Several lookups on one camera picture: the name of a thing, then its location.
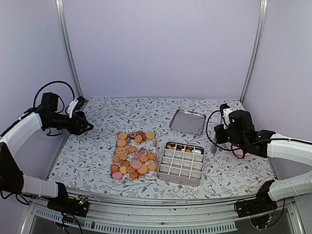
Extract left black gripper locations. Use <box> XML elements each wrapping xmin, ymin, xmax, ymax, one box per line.
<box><xmin>45</xmin><ymin>112</ymin><xmax>94</xmax><ymax>135</ymax></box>

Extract swirl orange cookie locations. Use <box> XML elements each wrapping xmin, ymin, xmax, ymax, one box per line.
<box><xmin>110</xmin><ymin>164</ymin><xmax>119</xmax><ymax>173</ymax></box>

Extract metal divided cookie tin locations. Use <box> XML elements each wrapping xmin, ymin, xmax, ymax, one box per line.
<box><xmin>158</xmin><ymin>142</ymin><xmax>204</xmax><ymax>187</ymax></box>

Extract metal serving tongs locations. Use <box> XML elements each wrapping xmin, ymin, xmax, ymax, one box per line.
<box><xmin>211</xmin><ymin>136</ymin><xmax>217</xmax><ymax>155</ymax></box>

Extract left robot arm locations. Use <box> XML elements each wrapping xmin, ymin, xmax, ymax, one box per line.
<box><xmin>0</xmin><ymin>92</ymin><xmax>94</xmax><ymax>216</ymax></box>

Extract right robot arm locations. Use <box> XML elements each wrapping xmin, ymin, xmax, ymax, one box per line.
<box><xmin>212</xmin><ymin>104</ymin><xmax>312</xmax><ymax>217</ymax></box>

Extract dark blue cup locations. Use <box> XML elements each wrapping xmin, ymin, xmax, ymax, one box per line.
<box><xmin>73</xmin><ymin>111</ymin><xmax>86</xmax><ymax>120</ymax></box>

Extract pink plate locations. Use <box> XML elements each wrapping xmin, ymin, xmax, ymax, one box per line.
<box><xmin>220</xmin><ymin>142</ymin><xmax>250</xmax><ymax>158</ymax></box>

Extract floral tablecloth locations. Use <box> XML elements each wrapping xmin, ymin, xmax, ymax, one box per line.
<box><xmin>48</xmin><ymin>98</ymin><xmax>274</xmax><ymax>200</ymax></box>

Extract chocolate donut cookie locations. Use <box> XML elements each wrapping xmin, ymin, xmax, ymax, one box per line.
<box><xmin>129</xmin><ymin>132</ymin><xmax>137</xmax><ymax>139</ymax></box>

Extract metal tin lid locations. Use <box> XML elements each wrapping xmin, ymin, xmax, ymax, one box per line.
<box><xmin>169</xmin><ymin>109</ymin><xmax>206</xmax><ymax>136</ymax></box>

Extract floral cookie tray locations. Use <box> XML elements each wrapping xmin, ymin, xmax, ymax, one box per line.
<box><xmin>110</xmin><ymin>131</ymin><xmax>158</xmax><ymax>180</ymax></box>

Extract round tan cookie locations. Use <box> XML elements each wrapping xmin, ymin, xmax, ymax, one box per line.
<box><xmin>145</xmin><ymin>132</ymin><xmax>156</xmax><ymax>140</ymax></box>

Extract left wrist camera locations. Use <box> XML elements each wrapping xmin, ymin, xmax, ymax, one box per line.
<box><xmin>65</xmin><ymin>96</ymin><xmax>86</xmax><ymax>118</ymax></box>

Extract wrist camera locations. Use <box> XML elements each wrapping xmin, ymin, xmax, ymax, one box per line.
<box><xmin>65</xmin><ymin>96</ymin><xmax>86</xmax><ymax>118</ymax></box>
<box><xmin>220</xmin><ymin>103</ymin><xmax>233</xmax><ymax>129</ymax></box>

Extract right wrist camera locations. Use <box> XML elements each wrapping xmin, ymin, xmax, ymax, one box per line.
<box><xmin>220</xmin><ymin>103</ymin><xmax>233</xmax><ymax>129</ymax></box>

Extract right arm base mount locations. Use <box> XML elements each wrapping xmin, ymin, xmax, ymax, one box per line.
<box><xmin>234</xmin><ymin>197</ymin><xmax>277</xmax><ymax>229</ymax></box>

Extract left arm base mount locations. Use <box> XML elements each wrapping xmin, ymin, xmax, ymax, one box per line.
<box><xmin>47</xmin><ymin>195</ymin><xmax>90</xmax><ymax>217</ymax></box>

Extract left aluminium frame post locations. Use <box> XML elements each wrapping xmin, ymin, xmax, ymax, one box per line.
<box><xmin>55</xmin><ymin>0</ymin><xmax>83</xmax><ymax>96</ymax></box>

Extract aluminium frame post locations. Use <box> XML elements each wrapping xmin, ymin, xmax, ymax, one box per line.
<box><xmin>240</xmin><ymin>0</ymin><xmax>268</xmax><ymax>104</ymax></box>
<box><xmin>55</xmin><ymin>0</ymin><xmax>83</xmax><ymax>96</ymax></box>

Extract right aluminium frame post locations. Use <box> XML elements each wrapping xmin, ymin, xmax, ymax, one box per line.
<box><xmin>240</xmin><ymin>0</ymin><xmax>268</xmax><ymax>104</ymax></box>

